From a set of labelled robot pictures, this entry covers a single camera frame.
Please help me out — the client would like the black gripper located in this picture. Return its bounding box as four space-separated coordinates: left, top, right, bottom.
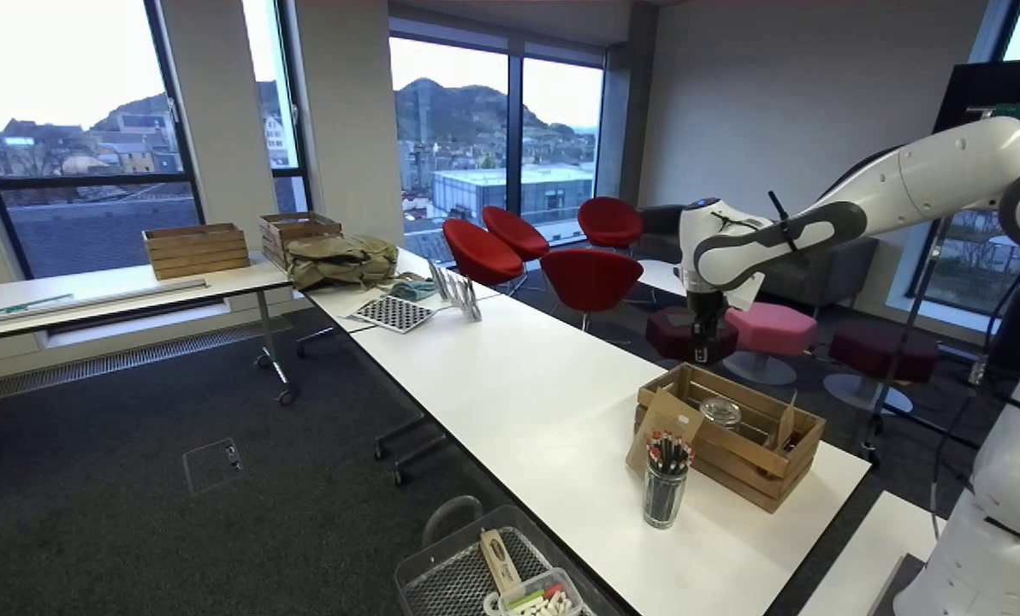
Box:
689 288 733 371

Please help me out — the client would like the colourful small box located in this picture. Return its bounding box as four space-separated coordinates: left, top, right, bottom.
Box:
484 568 597 616

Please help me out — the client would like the maroon round stool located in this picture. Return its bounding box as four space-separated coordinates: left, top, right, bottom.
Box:
645 307 744 371
823 322 945 417

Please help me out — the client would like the clear glass jar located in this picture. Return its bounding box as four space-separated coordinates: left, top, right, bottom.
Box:
696 394 746 430

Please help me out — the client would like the pink round stool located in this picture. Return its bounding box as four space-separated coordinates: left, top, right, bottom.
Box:
723 298 818 389

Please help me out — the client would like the open wooden slat crate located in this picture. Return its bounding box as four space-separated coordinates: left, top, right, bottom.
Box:
632 359 829 517

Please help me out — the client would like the grey sofa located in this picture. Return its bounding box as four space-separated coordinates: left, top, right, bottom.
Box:
636 202 881 312

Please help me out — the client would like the red swivel chair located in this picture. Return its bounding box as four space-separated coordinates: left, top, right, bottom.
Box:
443 217 526 291
479 204 556 264
539 247 647 337
574 194 647 252

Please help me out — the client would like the mesh pen cup with pens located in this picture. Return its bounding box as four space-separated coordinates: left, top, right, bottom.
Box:
642 435 696 534

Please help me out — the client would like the thin black tripod stand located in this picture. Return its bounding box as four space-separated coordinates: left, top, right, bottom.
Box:
866 244 948 459

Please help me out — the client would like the small clear stand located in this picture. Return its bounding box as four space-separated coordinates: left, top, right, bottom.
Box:
424 258 460 305

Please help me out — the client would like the teal flat item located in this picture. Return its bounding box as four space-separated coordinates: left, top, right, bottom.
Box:
387 271 438 305

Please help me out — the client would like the olive green fabric bag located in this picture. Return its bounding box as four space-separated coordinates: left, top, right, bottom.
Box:
284 233 402 293

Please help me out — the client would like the black screen on stand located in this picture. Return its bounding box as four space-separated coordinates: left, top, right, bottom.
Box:
935 59 1020 131

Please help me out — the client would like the dark wooden crate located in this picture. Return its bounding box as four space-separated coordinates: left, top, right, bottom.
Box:
259 211 348 267

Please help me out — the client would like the square floor outlet cover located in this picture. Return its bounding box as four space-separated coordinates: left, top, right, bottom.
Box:
177 439 247 498

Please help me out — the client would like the white desk with wheeled legs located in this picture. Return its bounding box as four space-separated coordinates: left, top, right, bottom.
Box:
0 258 306 410

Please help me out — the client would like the grey wire basket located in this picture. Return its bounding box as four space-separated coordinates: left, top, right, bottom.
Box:
389 493 598 616

